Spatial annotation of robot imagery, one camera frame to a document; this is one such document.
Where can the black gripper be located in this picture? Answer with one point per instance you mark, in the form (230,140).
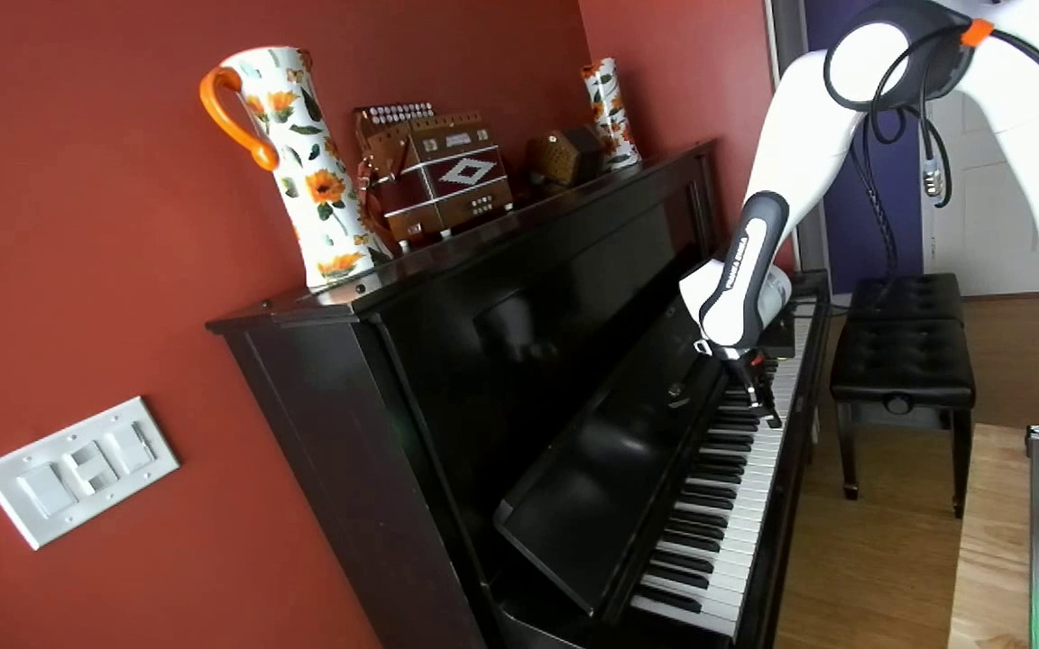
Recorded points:
(743,370)

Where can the black piano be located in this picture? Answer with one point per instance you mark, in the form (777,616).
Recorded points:
(520,399)

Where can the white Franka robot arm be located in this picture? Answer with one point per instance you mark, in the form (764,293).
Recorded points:
(808,131)

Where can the black tufted piano bench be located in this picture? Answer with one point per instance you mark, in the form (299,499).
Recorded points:
(905,342)

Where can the white panel door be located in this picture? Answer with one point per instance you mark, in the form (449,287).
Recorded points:
(1000,227)

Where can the dark ribbed object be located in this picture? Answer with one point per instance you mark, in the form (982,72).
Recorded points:
(586,150)

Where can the small brown wooden ornament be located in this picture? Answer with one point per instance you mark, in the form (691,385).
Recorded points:
(555,158)

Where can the slim floral ceramic vase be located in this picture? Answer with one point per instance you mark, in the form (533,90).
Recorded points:
(611,114)

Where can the brown decorative wooden box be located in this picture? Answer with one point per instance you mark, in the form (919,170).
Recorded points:
(449,174)

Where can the white light switch plate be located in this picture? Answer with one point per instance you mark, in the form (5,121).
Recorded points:
(77,469)

